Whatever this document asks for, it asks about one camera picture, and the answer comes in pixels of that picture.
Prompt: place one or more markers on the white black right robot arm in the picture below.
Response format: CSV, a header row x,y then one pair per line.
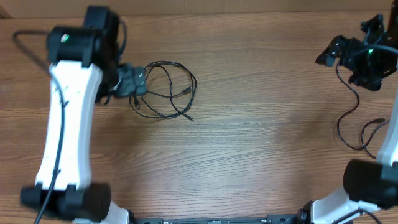
x,y
368,186

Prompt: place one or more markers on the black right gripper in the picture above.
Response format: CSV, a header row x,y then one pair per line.
x,y
347,49

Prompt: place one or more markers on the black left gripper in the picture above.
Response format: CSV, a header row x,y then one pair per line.
x,y
129,88

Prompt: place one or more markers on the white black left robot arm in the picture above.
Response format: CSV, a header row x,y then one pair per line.
x,y
84,66

